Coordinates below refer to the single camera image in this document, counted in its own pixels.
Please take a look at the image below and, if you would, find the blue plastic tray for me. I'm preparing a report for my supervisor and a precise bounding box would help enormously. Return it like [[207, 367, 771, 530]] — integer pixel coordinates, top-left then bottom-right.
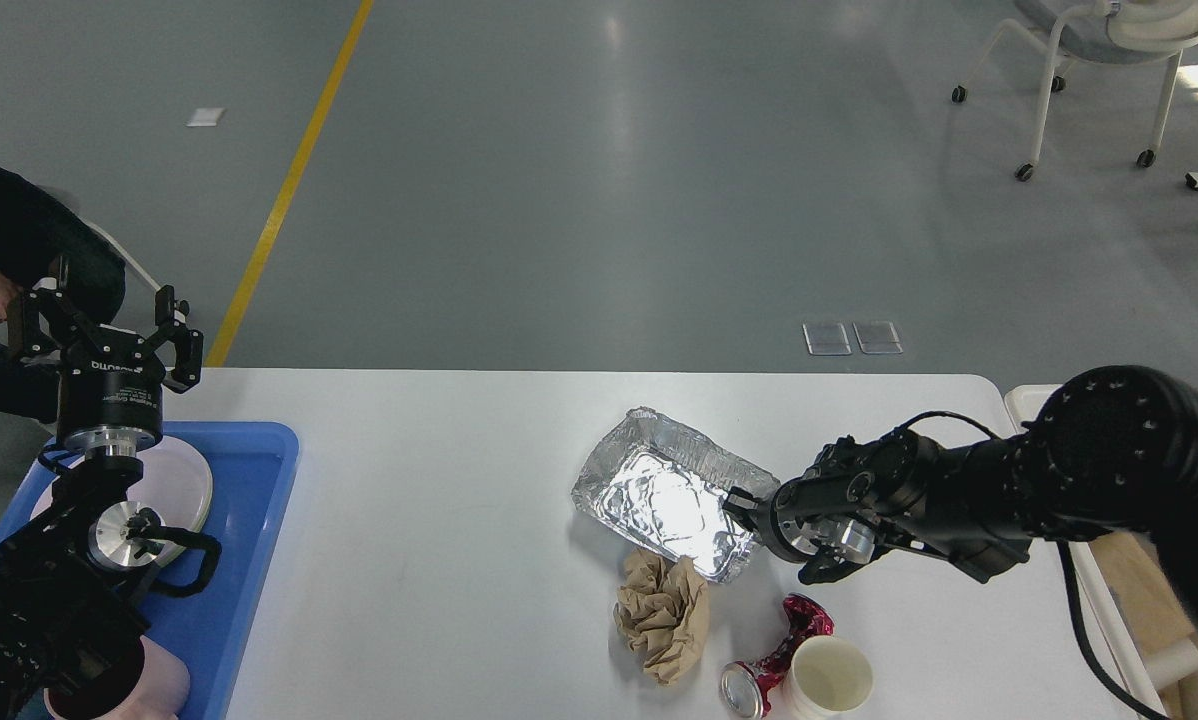
[[0, 420, 300, 720]]

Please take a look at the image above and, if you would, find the clear floor plate right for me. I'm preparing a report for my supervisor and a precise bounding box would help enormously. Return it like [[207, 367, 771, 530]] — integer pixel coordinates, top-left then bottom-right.
[[852, 322, 904, 355]]

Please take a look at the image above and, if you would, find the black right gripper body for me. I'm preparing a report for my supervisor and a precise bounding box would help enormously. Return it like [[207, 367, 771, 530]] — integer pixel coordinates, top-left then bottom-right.
[[764, 474, 881, 565]]

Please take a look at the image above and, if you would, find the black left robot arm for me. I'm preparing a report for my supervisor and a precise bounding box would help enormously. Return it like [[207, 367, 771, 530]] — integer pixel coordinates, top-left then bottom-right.
[[0, 260, 220, 719]]

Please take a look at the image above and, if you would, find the white office chair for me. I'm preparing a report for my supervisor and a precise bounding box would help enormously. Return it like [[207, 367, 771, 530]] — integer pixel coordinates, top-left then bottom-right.
[[950, 1, 1198, 183]]

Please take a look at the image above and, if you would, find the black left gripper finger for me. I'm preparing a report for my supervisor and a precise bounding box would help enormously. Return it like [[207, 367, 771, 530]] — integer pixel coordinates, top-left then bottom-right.
[[8, 264, 150, 375], [139, 284, 202, 395]]

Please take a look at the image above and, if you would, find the clear floor plate left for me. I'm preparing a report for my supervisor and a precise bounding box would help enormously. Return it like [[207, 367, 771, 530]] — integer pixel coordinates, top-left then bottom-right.
[[803, 322, 852, 357]]

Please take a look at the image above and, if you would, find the brown paper bag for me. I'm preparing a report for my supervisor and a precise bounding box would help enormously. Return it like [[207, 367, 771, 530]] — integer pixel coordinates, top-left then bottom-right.
[[1089, 533, 1198, 719]]

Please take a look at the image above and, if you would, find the crushed red soda can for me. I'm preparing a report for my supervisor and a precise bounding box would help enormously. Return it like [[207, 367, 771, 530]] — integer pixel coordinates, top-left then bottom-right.
[[719, 593, 835, 719]]

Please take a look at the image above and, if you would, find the pink mug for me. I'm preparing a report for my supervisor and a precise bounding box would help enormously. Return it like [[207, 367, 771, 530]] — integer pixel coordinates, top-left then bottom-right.
[[42, 635, 190, 719]]

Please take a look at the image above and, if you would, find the brown paper ball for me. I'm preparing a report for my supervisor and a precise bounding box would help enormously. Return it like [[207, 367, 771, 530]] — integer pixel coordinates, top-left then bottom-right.
[[613, 547, 712, 686]]

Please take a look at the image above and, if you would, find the clear floor plate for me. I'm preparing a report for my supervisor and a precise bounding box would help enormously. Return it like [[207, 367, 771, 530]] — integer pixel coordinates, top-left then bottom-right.
[[803, 322, 852, 357], [852, 322, 904, 355]]

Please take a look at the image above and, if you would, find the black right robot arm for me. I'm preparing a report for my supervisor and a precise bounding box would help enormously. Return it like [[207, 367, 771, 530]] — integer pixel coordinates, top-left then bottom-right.
[[724, 365, 1198, 719]]

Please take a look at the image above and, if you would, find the seated person in black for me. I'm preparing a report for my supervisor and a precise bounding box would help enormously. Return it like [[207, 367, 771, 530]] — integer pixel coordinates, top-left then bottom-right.
[[0, 167, 125, 426]]

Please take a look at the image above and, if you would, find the white plastic bin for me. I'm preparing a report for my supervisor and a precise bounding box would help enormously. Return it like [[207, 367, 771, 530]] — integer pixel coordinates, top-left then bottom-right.
[[1003, 385, 1167, 714]]

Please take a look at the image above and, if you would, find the aluminium foil tray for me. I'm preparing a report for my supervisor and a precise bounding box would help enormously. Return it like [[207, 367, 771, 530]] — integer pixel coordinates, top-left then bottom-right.
[[571, 407, 779, 583]]

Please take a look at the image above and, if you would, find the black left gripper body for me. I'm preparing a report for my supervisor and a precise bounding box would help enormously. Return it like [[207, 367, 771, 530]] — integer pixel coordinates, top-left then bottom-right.
[[56, 357, 168, 456]]

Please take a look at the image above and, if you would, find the pink plate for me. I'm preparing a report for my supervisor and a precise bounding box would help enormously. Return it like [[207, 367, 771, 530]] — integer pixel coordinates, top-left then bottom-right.
[[18, 436, 214, 575]]

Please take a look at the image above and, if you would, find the white chair on left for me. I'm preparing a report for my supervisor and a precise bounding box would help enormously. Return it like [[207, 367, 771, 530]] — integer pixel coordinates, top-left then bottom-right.
[[38, 184, 163, 294]]

